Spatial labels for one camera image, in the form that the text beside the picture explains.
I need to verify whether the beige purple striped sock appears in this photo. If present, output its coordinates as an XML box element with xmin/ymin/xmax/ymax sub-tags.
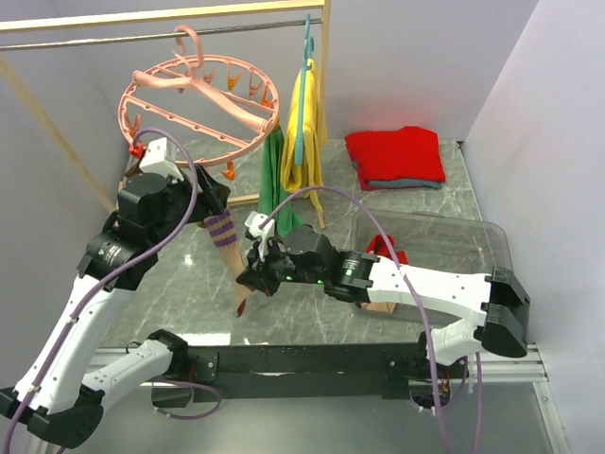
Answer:
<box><xmin>203</xmin><ymin>208</ymin><xmax>252</xmax><ymax>318</ymax></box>

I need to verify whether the wooden clothes rack frame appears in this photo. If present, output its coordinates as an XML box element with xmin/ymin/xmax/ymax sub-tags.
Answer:
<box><xmin>0</xmin><ymin>0</ymin><xmax>332</xmax><ymax>231</ymax></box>

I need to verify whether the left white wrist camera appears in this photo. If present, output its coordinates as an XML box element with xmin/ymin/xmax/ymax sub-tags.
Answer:
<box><xmin>139</xmin><ymin>137</ymin><xmax>183</xmax><ymax>181</ymax></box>

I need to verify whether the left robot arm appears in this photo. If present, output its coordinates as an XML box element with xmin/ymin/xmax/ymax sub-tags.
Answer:
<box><xmin>1</xmin><ymin>165</ymin><xmax>230</xmax><ymax>451</ymax></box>

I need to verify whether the red fleece sock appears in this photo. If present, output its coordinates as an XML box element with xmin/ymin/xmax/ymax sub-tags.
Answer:
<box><xmin>365</xmin><ymin>235</ymin><xmax>408</xmax><ymax>265</ymax></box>

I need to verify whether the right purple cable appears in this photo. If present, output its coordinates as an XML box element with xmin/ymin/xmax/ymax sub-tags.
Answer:
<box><xmin>257</xmin><ymin>184</ymin><xmax>483</xmax><ymax>454</ymax></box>

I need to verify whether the teal clothes hanger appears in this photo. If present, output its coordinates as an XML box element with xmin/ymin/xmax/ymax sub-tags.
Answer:
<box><xmin>294</xmin><ymin>14</ymin><xmax>314</xmax><ymax>166</ymax></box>

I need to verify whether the aluminium rail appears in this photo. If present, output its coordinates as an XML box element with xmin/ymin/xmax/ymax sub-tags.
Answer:
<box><xmin>480</xmin><ymin>343</ymin><xmax>548</xmax><ymax>383</ymax></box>

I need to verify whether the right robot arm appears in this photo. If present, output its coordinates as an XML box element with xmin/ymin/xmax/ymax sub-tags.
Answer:
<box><xmin>236</xmin><ymin>225</ymin><xmax>530</xmax><ymax>377</ymax></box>

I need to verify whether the folded red cloth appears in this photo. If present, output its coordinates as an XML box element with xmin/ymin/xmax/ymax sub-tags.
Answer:
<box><xmin>345</xmin><ymin>126</ymin><xmax>446</xmax><ymax>185</ymax></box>

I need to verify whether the black table front rail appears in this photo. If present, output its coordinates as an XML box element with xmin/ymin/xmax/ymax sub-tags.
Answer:
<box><xmin>152</xmin><ymin>342</ymin><xmax>430</xmax><ymax>399</ymax></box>

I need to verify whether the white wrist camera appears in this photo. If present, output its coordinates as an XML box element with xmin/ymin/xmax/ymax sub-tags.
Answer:
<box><xmin>245</xmin><ymin>211</ymin><xmax>275</xmax><ymax>256</ymax></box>
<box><xmin>139</xmin><ymin>137</ymin><xmax>183</xmax><ymax>181</ymax></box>

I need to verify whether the pink round sock hanger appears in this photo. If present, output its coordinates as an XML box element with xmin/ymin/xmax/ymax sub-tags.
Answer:
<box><xmin>118</xmin><ymin>25</ymin><xmax>280</xmax><ymax>181</ymax></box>

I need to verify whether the green fleece sock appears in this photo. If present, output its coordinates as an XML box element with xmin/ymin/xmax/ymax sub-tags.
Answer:
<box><xmin>257</xmin><ymin>125</ymin><xmax>303</xmax><ymax>236</ymax></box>

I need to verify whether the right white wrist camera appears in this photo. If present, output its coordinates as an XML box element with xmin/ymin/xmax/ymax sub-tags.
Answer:
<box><xmin>245</xmin><ymin>211</ymin><xmax>275</xmax><ymax>256</ymax></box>

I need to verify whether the metal hanging rod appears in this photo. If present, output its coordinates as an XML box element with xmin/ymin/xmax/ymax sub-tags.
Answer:
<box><xmin>1</xmin><ymin>18</ymin><xmax>322</xmax><ymax>51</ymax></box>

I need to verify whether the clear plastic storage bin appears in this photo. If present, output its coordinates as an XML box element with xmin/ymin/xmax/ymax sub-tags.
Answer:
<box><xmin>350</xmin><ymin>208</ymin><xmax>514</xmax><ymax>327</ymax></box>

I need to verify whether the folded grey-blue cloth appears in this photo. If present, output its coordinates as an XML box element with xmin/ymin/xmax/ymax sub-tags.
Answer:
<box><xmin>360</xmin><ymin>179</ymin><xmax>442</xmax><ymax>191</ymax></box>

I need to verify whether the yellow cloth on hanger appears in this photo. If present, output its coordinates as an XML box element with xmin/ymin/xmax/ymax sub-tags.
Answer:
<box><xmin>280</xmin><ymin>59</ymin><xmax>327</xmax><ymax>193</ymax></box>

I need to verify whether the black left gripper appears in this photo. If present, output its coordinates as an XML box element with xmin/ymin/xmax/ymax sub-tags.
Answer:
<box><xmin>149</xmin><ymin>162</ymin><xmax>231</xmax><ymax>249</ymax></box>

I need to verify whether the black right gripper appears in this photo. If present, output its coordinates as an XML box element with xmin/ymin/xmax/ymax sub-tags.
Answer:
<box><xmin>238</xmin><ymin>236</ymin><xmax>326</xmax><ymax>297</ymax></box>

